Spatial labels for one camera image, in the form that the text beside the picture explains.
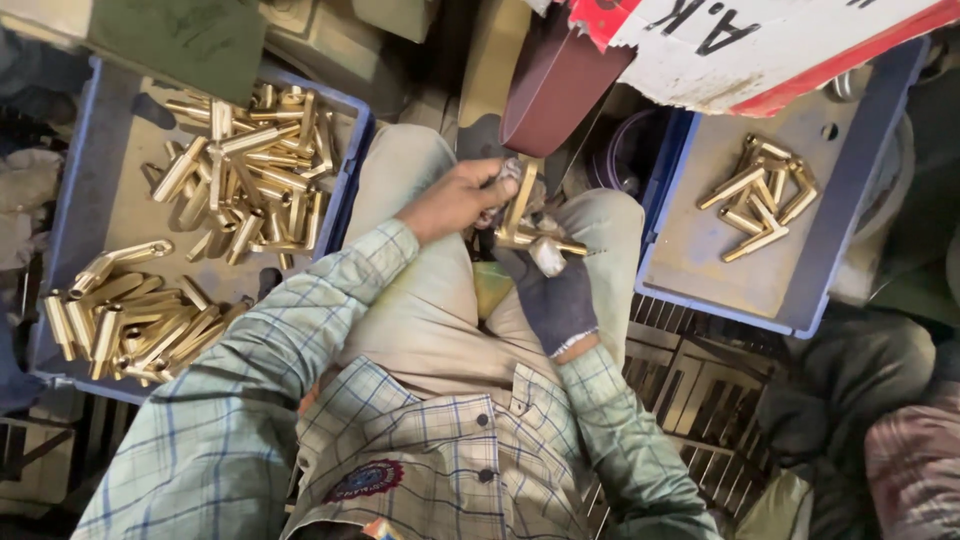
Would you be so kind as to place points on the small blue plastic crate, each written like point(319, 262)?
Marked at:
point(697, 247)

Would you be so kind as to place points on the green board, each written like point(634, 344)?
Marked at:
point(180, 41)

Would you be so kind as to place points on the person's left hand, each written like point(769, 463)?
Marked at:
point(442, 206)

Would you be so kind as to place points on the white and red cardboard sheet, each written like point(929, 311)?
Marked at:
point(757, 52)

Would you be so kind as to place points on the beige trousers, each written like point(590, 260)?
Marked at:
point(420, 300)

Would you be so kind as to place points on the pink striped fabric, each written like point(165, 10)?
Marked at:
point(915, 472)

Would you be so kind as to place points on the grey polishing rag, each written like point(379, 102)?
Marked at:
point(511, 171)

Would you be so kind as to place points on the beige machine housing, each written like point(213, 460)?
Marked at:
point(337, 52)

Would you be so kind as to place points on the yellow green cloth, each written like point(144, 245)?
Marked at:
point(491, 289)

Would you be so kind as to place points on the metal floor grate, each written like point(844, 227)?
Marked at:
point(705, 397)

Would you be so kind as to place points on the small cluster of brass tubes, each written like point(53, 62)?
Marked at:
point(757, 199)

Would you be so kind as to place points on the row of brass spout pieces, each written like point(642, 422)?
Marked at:
point(127, 322)

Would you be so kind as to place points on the brass tee fitting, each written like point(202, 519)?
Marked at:
point(519, 214)

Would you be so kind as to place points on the person's right hand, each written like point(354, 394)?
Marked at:
point(551, 300)

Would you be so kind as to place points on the large blue plastic crate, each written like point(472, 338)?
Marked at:
point(97, 187)

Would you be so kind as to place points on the dirty white cloth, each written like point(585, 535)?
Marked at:
point(26, 202)

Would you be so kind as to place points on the dark cloth heap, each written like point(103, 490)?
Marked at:
point(847, 375)

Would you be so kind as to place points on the loose heap of brass fittings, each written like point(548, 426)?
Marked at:
point(255, 172)

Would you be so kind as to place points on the maroon sanding belt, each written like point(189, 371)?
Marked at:
point(555, 82)

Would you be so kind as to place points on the plaid shirt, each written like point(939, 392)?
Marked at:
point(420, 457)

